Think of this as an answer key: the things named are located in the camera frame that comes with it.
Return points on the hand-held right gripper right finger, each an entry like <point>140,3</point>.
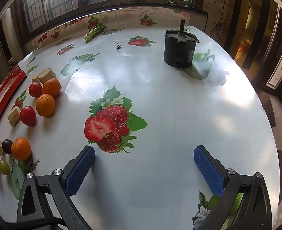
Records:
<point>209,170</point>

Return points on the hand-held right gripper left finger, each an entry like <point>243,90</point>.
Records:
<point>80,172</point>

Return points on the orange mandarin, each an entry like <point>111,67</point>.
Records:
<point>51,87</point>
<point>45,105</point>
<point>21,149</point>

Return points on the green grape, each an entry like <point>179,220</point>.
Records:
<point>4,167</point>

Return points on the red tomato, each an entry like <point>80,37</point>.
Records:
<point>35,89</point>
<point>28,116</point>

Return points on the dark purple grape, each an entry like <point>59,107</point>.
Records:
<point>7,146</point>

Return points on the red rimmed tray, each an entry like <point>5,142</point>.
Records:
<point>2,93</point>

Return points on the fruit printed tablecloth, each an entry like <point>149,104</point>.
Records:
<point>155,105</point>

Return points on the large beige sugarcane chunk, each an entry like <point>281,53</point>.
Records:
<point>47,75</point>

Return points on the black electric motor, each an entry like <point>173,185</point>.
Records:
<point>179,52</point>

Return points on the small red jar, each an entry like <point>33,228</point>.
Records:
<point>14,68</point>

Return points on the small black clip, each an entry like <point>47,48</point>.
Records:
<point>118,46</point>

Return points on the green leafy vegetable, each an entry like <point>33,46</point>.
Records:
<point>93,32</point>

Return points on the small green item on sill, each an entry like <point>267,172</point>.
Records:
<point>172,2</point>

